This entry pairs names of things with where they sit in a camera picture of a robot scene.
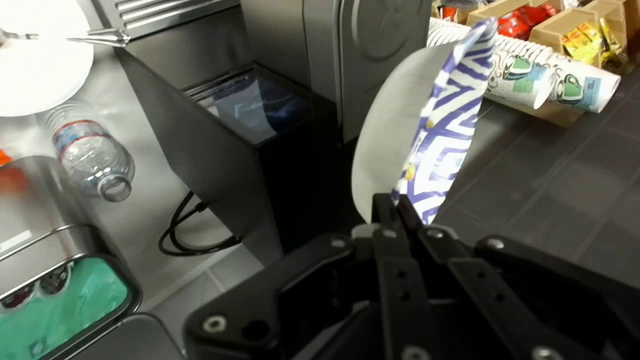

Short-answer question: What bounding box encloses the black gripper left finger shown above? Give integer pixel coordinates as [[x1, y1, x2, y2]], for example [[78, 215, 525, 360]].
[[373, 193, 432, 360]]

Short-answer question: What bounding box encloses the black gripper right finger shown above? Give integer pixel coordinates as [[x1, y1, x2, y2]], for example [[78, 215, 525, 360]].
[[398, 196, 588, 360]]

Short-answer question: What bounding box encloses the patterned paper bowl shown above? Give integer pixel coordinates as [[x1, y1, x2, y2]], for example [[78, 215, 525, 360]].
[[352, 17, 499, 223]]

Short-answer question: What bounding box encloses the black silver Keurig coffeemaker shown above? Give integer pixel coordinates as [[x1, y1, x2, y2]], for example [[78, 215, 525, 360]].
[[119, 0, 430, 263]]

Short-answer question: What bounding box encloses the white ceramic bowl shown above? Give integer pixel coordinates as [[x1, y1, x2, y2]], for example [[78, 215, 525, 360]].
[[0, 0, 95, 116]]

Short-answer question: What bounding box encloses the metal spoon in bowl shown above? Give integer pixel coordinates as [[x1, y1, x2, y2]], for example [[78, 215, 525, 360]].
[[0, 28, 131, 47]]

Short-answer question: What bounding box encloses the stack of patterned paper cups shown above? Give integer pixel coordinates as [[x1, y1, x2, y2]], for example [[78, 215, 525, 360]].
[[427, 16, 624, 116]]

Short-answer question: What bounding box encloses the wooden snack shelf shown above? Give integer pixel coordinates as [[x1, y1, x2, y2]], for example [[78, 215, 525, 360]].
[[428, 0, 639, 125]]

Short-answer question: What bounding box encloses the silver metal lidded bin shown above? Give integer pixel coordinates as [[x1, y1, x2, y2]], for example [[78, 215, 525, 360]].
[[0, 156, 140, 360]]

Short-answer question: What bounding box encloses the clear plastic water bottle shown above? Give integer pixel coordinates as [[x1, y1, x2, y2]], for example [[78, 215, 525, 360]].
[[38, 103, 137, 202]]

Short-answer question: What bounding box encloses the black power cord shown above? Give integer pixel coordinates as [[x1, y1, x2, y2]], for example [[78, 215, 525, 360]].
[[157, 189, 245, 257]]

